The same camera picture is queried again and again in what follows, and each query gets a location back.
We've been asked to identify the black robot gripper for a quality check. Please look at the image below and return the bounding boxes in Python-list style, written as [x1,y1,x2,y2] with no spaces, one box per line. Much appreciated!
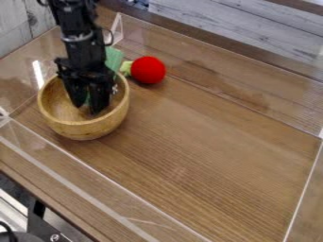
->
[54,31,114,114]

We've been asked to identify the green foam block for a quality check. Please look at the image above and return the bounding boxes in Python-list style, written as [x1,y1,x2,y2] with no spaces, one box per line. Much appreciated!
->
[81,45,127,107]

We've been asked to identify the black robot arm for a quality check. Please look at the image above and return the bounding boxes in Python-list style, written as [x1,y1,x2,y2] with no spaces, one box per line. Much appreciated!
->
[36,0,114,114]

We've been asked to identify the light wooden bowl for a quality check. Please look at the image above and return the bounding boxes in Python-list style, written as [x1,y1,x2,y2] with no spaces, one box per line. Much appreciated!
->
[36,73,129,141]

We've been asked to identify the small green cube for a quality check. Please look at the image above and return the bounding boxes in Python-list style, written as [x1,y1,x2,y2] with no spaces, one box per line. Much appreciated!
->
[120,60,132,77]

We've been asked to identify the red ball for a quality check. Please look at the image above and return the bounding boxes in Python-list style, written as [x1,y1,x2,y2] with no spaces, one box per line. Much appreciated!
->
[129,56,167,84]

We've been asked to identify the clear acrylic corner bracket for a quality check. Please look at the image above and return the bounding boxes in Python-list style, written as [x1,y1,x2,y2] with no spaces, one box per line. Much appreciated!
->
[108,13,124,45]

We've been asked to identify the clear acrylic tray wall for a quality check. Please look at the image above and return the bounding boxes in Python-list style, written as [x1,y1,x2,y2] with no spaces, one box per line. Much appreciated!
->
[0,107,212,242]

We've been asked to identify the black table leg bracket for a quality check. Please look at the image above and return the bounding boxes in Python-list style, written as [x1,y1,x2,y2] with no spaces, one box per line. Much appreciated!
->
[26,199,72,242]

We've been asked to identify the black cable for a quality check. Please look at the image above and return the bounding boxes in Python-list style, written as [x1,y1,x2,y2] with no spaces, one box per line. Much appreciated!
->
[0,220,18,242]

